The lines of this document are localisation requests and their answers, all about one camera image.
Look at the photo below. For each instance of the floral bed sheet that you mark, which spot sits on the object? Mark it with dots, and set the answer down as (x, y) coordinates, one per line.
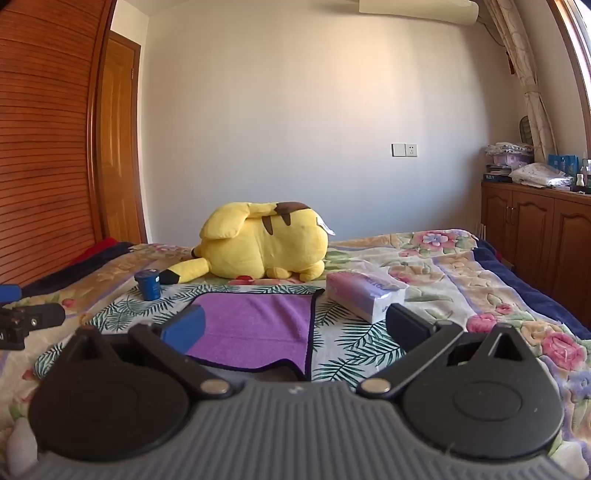
(471, 286)

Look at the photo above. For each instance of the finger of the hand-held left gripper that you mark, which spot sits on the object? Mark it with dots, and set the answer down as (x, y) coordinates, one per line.
(32, 316)
(8, 292)

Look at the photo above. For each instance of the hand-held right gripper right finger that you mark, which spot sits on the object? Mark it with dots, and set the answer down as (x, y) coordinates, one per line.
(406, 325)

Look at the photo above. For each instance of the black mesh fan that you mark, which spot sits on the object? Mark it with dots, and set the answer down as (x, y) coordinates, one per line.
(526, 131)

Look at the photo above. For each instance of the wooden door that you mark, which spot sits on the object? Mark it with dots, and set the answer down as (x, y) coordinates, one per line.
(121, 147)

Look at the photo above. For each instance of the white fluffy cloth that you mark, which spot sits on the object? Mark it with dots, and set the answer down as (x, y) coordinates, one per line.
(21, 447)

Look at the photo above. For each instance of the white wall socket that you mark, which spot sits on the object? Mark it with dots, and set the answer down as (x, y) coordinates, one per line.
(411, 150)

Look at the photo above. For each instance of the tissue pack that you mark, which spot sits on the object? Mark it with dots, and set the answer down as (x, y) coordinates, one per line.
(364, 293)

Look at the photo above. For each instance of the small bottle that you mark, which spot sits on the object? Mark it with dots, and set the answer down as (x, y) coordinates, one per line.
(580, 181)

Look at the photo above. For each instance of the leaf print cloth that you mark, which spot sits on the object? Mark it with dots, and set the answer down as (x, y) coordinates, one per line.
(346, 341)

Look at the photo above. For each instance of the patterned curtain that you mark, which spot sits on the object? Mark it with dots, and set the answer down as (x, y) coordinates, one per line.
(531, 69)

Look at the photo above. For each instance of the folded white cloth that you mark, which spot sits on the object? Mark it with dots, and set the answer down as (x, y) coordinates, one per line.
(540, 175)

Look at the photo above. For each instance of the stack of boxes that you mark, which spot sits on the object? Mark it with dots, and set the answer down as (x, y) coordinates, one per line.
(505, 161)

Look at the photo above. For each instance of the blue box set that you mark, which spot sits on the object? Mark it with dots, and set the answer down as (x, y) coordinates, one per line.
(563, 165)

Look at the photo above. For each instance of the white air conditioner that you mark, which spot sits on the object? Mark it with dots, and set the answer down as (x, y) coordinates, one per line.
(415, 11)

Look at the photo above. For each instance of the wooden slatted wardrobe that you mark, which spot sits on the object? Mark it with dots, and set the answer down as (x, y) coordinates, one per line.
(46, 138)

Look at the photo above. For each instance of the wooden window frame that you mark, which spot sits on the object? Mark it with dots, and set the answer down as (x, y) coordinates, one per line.
(575, 46)

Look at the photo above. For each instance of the yellow plush toy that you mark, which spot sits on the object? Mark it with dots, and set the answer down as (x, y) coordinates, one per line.
(263, 244)

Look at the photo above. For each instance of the white wall switch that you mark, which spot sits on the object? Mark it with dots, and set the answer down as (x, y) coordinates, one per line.
(398, 150)

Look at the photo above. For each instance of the blue cup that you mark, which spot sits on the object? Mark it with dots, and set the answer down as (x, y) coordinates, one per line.
(147, 286)

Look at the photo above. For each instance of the purple towel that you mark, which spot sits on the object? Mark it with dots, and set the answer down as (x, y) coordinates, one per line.
(258, 323)

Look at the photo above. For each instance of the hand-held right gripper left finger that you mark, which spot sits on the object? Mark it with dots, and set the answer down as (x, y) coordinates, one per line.
(185, 328)

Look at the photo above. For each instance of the red cloth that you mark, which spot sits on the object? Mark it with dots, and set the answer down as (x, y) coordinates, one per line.
(94, 251)

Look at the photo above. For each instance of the wooden cabinet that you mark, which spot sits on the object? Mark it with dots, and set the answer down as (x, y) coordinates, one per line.
(540, 235)

